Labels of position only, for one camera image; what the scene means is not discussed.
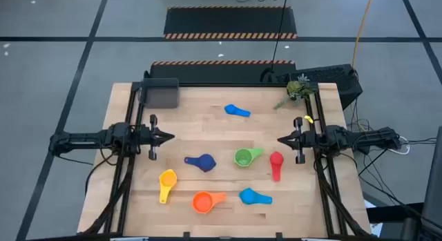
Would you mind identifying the red measuring cup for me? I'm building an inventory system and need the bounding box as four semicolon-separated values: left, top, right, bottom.
269;151;285;182

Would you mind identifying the white cable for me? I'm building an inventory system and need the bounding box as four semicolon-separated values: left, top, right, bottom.
386;135;412;155

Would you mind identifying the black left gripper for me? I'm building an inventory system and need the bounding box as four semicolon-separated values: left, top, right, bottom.
135;114;175;162

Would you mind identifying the thin black hanging cable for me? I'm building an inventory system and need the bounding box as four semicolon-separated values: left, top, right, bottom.
271;0;289;73

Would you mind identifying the black aluminium table frame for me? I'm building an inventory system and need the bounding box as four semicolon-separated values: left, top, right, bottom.
82;81;372;237

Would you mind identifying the yellow power cable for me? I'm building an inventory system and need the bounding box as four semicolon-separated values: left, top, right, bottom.
350;0;376;131

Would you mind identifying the orange measuring cup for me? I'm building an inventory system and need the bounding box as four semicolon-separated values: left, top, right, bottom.
191;191;228;215

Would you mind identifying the yellow measuring cup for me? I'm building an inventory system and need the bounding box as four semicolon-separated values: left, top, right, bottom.
158;168;178;204

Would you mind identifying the grey mesh basket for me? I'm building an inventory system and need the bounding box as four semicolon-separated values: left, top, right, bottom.
138;77;180;109

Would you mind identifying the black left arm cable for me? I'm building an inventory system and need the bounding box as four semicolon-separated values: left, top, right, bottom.
84;146;120;197

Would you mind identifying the cyan measuring cup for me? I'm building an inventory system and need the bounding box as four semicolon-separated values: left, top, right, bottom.
238;187;273;206

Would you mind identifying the small blue measuring cup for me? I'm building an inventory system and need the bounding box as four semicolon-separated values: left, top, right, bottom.
224;104;251;118

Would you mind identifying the black computer case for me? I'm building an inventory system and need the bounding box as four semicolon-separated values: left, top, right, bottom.
269;64;364;110

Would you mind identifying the narrow striped black floor mat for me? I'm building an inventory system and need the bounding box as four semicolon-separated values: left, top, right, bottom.
148;60;297;85

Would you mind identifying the large striped black floor mat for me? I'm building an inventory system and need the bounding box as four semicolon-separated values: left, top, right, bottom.
163;6;298;40

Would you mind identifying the navy blue measuring cup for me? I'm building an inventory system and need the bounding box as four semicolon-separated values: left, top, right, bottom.
184;153;218;173

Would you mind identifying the green measuring cup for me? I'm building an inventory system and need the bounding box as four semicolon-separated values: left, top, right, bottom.
233;147;265;168

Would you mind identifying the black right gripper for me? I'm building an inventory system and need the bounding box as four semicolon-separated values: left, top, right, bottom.
277;116;325;165

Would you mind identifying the potted succulent plant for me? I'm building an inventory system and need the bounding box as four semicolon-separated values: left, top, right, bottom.
273;74;317;110

